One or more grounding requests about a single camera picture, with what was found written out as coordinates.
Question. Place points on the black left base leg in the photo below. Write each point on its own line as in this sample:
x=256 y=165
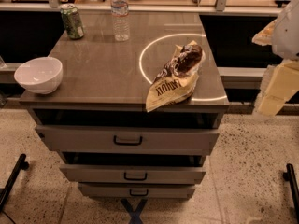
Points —
x=21 y=164

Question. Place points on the bottom grey drawer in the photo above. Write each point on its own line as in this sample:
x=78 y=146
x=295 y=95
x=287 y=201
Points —
x=95 y=190

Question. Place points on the green soda can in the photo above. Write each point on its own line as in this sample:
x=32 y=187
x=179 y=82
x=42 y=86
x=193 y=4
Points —
x=72 y=21

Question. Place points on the black right base leg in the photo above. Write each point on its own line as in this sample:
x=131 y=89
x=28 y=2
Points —
x=289 y=176

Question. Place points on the middle grey drawer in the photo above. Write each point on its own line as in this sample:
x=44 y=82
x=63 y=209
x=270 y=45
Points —
x=132 y=174

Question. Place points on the grey drawer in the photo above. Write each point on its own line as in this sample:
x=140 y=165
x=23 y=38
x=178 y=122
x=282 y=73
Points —
x=124 y=140
x=132 y=174
x=95 y=190

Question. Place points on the brown chip bag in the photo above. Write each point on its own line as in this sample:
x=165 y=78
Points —
x=177 y=80

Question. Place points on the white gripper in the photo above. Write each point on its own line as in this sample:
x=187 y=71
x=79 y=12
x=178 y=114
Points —
x=287 y=34

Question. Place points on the top grey drawer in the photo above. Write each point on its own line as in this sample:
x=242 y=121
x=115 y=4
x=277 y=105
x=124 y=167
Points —
x=124 y=140

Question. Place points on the black base leg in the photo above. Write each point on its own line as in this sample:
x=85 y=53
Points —
x=21 y=164
x=289 y=176

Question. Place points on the clear plastic water bottle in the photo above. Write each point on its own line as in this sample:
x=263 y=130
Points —
x=120 y=20

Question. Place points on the white bowl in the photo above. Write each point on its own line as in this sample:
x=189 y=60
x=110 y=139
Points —
x=40 y=75

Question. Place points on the grey drawer cabinet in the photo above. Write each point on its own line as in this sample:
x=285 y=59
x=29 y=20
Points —
x=106 y=82

